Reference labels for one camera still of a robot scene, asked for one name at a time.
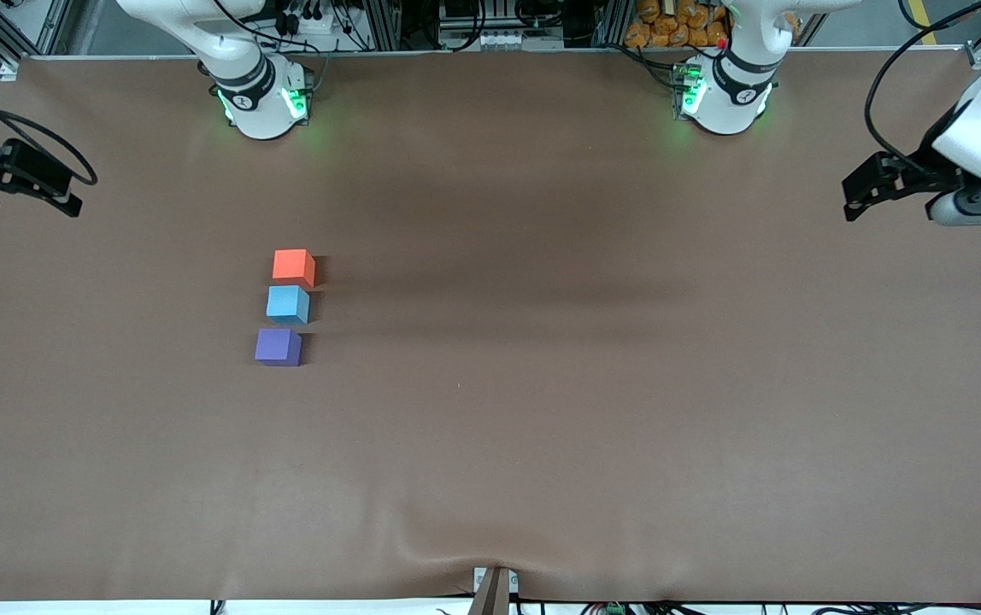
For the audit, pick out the orange foam block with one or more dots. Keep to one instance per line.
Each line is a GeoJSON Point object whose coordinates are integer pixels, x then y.
{"type": "Point", "coordinates": [292, 266]}

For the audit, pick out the white power strip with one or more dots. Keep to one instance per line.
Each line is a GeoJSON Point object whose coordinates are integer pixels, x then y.
{"type": "Point", "coordinates": [501, 39]}

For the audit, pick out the metal table clamp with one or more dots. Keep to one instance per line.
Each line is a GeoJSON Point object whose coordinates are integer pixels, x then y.
{"type": "Point", "coordinates": [493, 591]}

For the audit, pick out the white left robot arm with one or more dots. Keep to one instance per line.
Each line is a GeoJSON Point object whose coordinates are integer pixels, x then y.
{"type": "Point", "coordinates": [730, 102]}

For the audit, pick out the purple foam block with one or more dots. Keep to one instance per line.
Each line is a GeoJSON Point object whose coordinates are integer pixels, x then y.
{"type": "Point", "coordinates": [277, 347]}

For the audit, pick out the light blue foam block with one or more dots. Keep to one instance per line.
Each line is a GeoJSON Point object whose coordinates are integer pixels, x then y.
{"type": "Point", "coordinates": [287, 303]}

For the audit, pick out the bag of orange items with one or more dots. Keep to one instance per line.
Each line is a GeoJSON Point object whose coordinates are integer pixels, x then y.
{"type": "Point", "coordinates": [674, 26]}

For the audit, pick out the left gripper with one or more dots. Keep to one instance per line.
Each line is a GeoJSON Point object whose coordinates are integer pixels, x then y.
{"type": "Point", "coordinates": [926, 173]}

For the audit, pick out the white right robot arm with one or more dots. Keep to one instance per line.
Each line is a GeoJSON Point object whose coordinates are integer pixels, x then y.
{"type": "Point", "coordinates": [251, 102]}

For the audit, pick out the green terminal connector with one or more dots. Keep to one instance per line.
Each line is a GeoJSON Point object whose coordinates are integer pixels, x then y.
{"type": "Point", "coordinates": [614, 609]}

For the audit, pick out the brown table mat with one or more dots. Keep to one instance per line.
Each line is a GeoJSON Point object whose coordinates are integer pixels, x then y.
{"type": "Point", "coordinates": [542, 384]}

